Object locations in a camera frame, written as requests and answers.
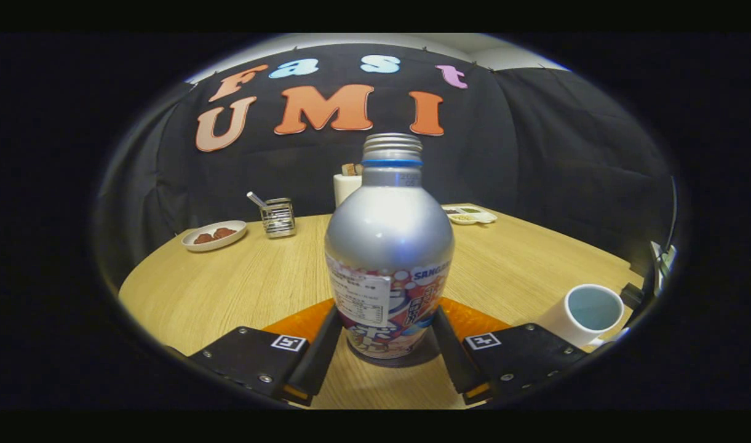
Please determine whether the silver juice bottle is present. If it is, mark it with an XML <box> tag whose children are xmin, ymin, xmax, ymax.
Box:
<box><xmin>324</xmin><ymin>133</ymin><xmax>456</xmax><ymax>361</ymax></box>

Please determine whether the white and green device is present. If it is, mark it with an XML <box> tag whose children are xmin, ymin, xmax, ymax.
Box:
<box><xmin>649</xmin><ymin>242</ymin><xmax>677</xmax><ymax>296</ymax></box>

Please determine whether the black backdrop cloth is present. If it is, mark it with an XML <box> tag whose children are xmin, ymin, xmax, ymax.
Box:
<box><xmin>95</xmin><ymin>43</ymin><xmax>676</xmax><ymax>290</ymax></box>

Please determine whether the metal wire utensil holder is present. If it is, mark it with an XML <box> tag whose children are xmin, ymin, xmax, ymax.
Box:
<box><xmin>260</xmin><ymin>198</ymin><xmax>296</xmax><ymax>239</ymax></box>

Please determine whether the white toaster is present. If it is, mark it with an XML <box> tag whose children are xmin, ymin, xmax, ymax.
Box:
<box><xmin>333</xmin><ymin>174</ymin><xmax>364</xmax><ymax>209</ymax></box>

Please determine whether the white round plate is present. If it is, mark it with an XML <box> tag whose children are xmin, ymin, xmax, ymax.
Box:
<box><xmin>181</xmin><ymin>220</ymin><xmax>248</xmax><ymax>252</ymax></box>

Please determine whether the wooden table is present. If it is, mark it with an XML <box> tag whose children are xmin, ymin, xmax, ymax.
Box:
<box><xmin>118</xmin><ymin>203</ymin><xmax>645</xmax><ymax>410</ymax></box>

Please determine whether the white divided dish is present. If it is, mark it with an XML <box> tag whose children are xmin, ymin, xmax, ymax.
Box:
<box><xmin>442</xmin><ymin>205</ymin><xmax>498</xmax><ymax>225</ymax></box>

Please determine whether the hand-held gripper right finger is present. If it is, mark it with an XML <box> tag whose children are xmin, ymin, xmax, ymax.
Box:
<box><xmin>432</xmin><ymin>297</ymin><xmax>590</xmax><ymax>405</ymax></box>

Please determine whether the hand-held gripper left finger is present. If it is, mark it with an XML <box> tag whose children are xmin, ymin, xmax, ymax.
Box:
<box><xmin>186</xmin><ymin>298</ymin><xmax>344</xmax><ymax>408</ymax></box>

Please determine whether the white cup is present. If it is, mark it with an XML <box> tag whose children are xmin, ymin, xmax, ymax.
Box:
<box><xmin>535</xmin><ymin>284</ymin><xmax>631</xmax><ymax>349</ymax></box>

